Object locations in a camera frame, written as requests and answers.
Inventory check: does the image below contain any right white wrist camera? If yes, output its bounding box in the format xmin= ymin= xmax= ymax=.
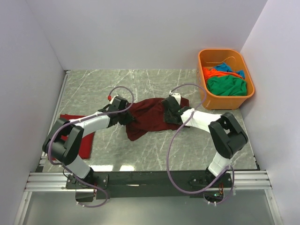
xmin=169 ymin=92 xmax=181 ymax=105

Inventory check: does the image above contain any green t shirt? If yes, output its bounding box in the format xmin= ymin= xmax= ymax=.
xmin=206 ymin=75 xmax=247 ymax=96

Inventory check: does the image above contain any blue t shirt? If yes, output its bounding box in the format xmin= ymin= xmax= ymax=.
xmin=211 ymin=62 xmax=245 ymax=79

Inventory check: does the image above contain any aluminium frame rail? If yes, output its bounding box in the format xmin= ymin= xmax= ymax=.
xmin=24 ymin=171 xmax=272 ymax=192

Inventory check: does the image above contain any folded red t shirt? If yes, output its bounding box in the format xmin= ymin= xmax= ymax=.
xmin=60 ymin=114 xmax=95 ymax=159

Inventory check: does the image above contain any orange t shirt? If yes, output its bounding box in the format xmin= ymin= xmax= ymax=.
xmin=202 ymin=67 xmax=243 ymax=81

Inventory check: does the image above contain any orange plastic basket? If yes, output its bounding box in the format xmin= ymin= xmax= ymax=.
xmin=197 ymin=49 xmax=255 ymax=110

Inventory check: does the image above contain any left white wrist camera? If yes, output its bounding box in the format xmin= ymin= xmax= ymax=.
xmin=107 ymin=95 xmax=120 ymax=104

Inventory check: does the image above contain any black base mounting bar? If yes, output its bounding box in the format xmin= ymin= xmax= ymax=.
xmin=65 ymin=170 xmax=233 ymax=202

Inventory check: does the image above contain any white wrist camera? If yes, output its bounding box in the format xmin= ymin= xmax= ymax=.
xmin=169 ymin=92 xmax=181 ymax=105
xmin=107 ymin=95 xmax=120 ymax=104

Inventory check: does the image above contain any dark maroon t shirt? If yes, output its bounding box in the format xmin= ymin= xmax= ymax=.
xmin=126 ymin=98 xmax=180 ymax=141

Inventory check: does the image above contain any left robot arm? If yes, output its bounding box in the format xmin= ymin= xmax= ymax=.
xmin=42 ymin=95 xmax=133 ymax=188

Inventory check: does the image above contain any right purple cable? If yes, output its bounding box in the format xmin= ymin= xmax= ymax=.
xmin=165 ymin=83 xmax=235 ymax=205

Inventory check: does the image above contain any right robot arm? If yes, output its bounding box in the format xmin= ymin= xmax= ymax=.
xmin=162 ymin=96 xmax=248 ymax=187

